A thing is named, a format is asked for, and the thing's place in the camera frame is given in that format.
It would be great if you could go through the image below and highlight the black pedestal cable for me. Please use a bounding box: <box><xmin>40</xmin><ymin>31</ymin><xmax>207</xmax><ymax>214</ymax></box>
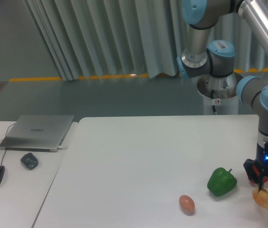
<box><xmin>210</xmin><ymin>89</ymin><xmax>219</xmax><ymax>115</ymax></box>

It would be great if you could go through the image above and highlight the small black plastic gadget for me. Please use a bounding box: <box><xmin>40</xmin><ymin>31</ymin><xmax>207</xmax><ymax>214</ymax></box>
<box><xmin>20</xmin><ymin>152</ymin><xmax>38</xmax><ymax>170</ymax></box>

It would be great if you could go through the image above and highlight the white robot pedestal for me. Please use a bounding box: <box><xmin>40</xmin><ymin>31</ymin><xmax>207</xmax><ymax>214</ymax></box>
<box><xmin>197</xmin><ymin>73</ymin><xmax>243</xmax><ymax>115</ymax></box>

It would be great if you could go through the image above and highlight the triangular toasted bread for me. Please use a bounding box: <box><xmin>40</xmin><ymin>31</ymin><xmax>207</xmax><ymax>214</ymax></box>
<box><xmin>252</xmin><ymin>188</ymin><xmax>268</xmax><ymax>210</ymax></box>

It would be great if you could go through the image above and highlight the pale green pleated curtain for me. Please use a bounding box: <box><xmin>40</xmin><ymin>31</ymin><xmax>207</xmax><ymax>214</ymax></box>
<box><xmin>25</xmin><ymin>0</ymin><xmax>268</xmax><ymax>81</ymax></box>

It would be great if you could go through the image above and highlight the green bell pepper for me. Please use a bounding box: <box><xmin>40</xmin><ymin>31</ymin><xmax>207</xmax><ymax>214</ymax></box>
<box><xmin>207</xmin><ymin>167</ymin><xmax>237</xmax><ymax>197</ymax></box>

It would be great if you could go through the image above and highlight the brown egg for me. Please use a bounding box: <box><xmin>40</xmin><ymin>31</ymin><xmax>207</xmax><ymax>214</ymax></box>
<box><xmin>179</xmin><ymin>195</ymin><xmax>195</xmax><ymax>214</ymax></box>

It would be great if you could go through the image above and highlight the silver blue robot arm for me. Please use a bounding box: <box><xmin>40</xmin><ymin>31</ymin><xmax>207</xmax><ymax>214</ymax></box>
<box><xmin>177</xmin><ymin>0</ymin><xmax>268</xmax><ymax>189</ymax></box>

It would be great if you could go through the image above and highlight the red bell pepper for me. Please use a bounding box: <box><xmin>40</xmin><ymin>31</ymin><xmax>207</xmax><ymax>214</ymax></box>
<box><xmin>246</xmin><ymin>165</ymin><xmax>268</xmax><ymax>185</ymax></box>

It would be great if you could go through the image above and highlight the silver closed laptop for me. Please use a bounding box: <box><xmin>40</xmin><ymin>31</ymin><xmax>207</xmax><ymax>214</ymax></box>
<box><xmin>0</xmin><ymin>115</ymin><xmax>74</xmax><ymax>152</ymax></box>

